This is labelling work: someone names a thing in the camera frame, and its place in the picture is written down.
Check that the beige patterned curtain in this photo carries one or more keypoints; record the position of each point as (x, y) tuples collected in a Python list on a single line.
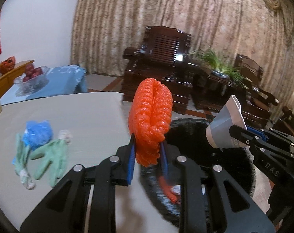
[(137, 17)]

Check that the dark wooden side table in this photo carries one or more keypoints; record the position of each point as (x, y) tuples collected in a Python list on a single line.
[(207, 92)]

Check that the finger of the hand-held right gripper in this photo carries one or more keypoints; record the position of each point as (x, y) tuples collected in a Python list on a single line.
[(241, 136), (261, 133)]

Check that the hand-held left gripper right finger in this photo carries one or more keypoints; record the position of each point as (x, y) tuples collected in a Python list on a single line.
[(165, 160)]

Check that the long orange foam net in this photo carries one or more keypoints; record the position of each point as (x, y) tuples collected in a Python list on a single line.
[(149, 114)]

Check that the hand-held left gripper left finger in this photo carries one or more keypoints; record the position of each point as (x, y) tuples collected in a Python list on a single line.
[(130, 165)]

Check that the potted green plant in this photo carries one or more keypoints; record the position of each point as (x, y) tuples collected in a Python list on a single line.
[(217, 60)]

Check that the black-bagged waste bin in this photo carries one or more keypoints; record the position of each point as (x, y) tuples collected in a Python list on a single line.
[(193, 138)]

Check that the glass fruit bowl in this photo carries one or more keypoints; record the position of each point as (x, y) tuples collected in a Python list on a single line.
[(32, 87)]

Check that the red plastic bag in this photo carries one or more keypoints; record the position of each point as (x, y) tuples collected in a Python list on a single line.
[(167, 190)]

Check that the heap of red apples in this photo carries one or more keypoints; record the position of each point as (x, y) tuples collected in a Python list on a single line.
[(31, 72)]

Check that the dark wooden sofa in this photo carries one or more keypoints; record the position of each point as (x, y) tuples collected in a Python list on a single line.
[(286, 114)]

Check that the dark wooden armchair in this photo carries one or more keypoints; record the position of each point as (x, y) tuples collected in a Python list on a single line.
[(159, 58), (251, 70)]

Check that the blue plastic bag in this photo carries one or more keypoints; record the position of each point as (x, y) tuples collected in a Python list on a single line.
[(37, 133)]

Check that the wooden cabinet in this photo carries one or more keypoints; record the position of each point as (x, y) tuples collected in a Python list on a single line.
[(13, 75)]

